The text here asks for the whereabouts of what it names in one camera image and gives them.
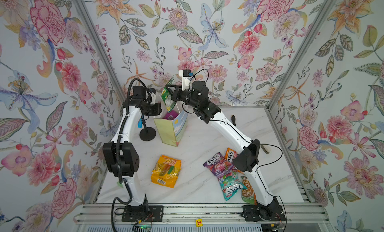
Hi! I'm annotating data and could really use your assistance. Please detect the green Fox's candy bag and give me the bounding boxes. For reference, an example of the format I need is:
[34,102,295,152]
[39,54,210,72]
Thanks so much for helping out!
[161,86,176,112]

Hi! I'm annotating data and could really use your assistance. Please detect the teal Fox's candy bag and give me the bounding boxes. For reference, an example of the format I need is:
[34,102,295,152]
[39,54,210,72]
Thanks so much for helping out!
[218,172,245,201]

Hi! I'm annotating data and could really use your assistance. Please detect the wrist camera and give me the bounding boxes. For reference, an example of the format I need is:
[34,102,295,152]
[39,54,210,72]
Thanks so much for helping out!
[149,88,158,104]
[179,69,193,90]

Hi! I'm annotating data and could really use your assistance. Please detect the small beige object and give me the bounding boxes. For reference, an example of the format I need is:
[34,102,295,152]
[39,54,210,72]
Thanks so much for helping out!
[261,145,271,155]

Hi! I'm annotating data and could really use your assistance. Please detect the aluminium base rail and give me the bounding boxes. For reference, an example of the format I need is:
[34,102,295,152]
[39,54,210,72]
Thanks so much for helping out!
[74,203,329,225]

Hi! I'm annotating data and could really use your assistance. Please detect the painted landscape paper bag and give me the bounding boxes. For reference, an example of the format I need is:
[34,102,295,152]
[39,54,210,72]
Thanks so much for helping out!
[154,102,188,147]

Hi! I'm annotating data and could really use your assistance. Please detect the yellow gummy candy bag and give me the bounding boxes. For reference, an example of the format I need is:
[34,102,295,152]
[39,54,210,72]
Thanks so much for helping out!
[151,155,182,188]

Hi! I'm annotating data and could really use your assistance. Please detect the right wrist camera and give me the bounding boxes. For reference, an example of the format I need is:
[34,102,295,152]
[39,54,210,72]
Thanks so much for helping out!
[179,69,193,90]

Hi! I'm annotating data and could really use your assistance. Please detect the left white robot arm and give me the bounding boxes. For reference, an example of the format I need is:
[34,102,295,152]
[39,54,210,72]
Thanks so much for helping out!
[102,86,162,206]

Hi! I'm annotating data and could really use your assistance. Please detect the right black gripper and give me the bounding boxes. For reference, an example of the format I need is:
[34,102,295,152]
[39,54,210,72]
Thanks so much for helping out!
[166,85,201,113]

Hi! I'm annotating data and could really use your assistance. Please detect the yellow marker cube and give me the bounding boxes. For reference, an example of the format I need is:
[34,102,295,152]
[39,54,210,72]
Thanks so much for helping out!
[195,219,203,228]

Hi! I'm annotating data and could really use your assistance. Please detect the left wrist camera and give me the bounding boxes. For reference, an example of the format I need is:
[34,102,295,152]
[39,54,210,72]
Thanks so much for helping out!
[149,88,158,104]

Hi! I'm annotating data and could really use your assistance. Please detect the green orange noodle packet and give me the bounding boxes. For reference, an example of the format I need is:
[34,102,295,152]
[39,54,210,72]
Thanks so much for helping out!
[241,176,257,205]

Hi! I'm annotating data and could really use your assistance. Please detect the orange Fox's candy bag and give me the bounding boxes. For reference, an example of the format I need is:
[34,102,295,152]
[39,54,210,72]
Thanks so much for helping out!
[225,148,243,174]

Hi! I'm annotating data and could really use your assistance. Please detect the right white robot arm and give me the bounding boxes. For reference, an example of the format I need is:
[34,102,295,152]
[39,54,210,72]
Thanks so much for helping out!
[166,81,286,222]

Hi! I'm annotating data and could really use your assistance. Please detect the purple grape candy bag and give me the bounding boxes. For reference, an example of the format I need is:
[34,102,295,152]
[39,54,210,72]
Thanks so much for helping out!
[163,110,179,121]

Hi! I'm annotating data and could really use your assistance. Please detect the purple Fox's candy bag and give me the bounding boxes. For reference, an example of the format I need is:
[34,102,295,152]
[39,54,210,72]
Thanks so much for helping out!
[203,152,234,178]

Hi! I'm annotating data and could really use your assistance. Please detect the black handled screwdriver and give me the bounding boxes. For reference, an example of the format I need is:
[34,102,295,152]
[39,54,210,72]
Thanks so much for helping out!
[231,115,237,126]

